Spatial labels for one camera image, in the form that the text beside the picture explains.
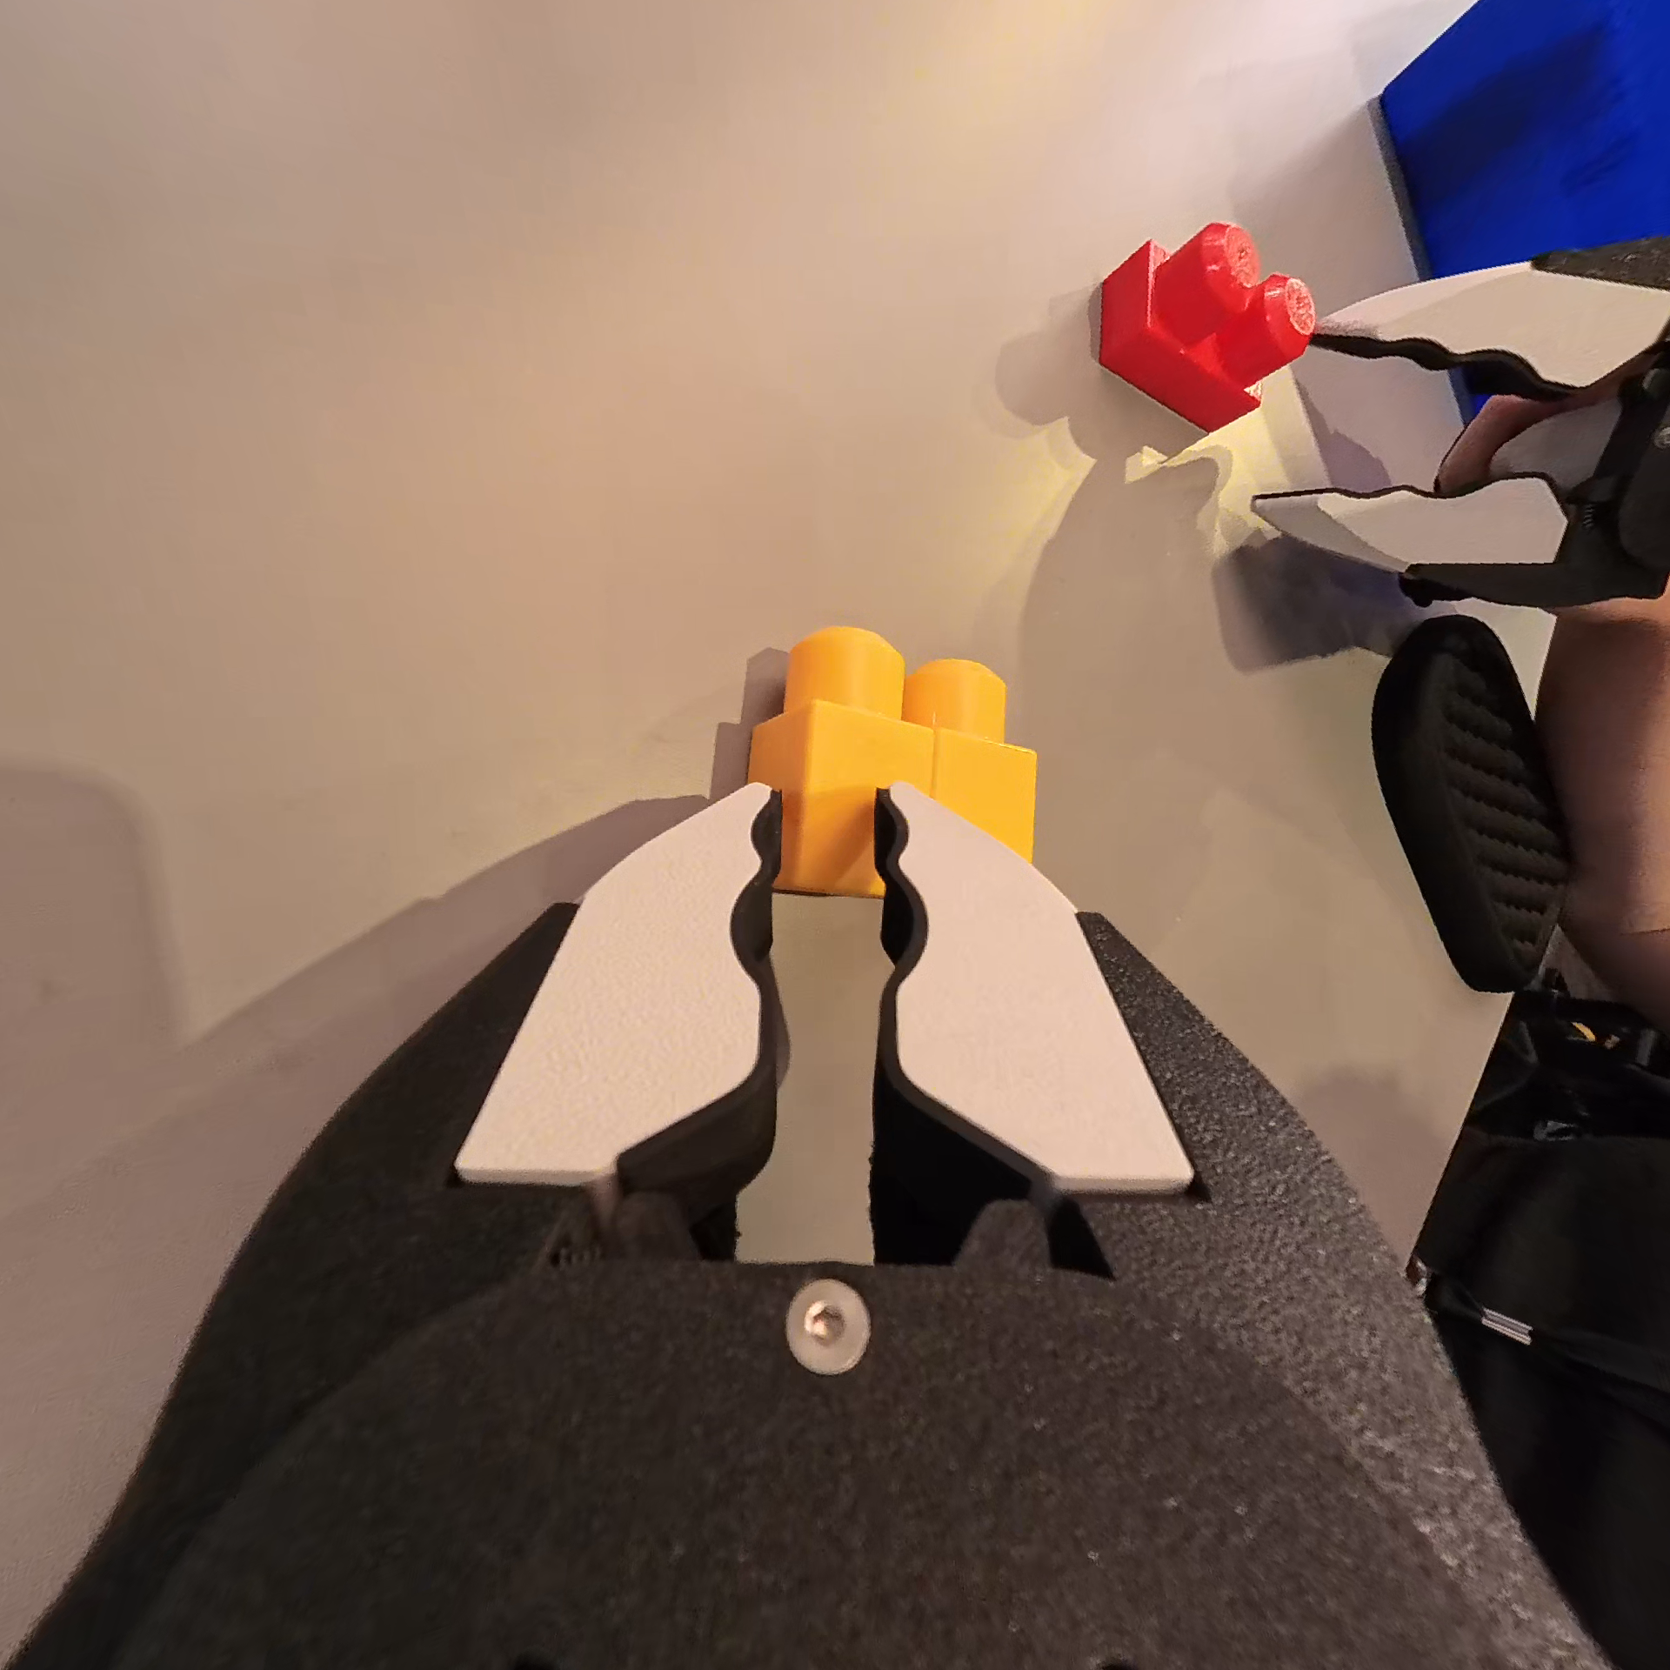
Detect grey desk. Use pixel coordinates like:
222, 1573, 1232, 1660
0, 0, 1560, 1438

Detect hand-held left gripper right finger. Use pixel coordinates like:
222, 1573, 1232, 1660
870, 780, 1199, 1209

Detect yellow one-stud block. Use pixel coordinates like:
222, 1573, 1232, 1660
900, 658, 1039, 865
747, 627, 936, 903

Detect blue plastic bin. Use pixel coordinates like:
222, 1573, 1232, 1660
1370, 0, 1670, 420

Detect person's right hand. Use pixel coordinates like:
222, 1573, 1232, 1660
1435, 390, 1560, 497

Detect red two-stud block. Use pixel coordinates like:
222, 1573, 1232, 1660
1099, 223, 1316, 432

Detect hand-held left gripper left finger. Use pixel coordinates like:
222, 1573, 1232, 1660
453, 780, 793, 1191

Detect person's black trousers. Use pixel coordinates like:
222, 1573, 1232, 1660
1405, 973, 1670, 1670

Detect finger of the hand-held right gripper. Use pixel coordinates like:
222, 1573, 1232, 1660
1250, 474, 1576, 579
1308, 259, 1670, 404

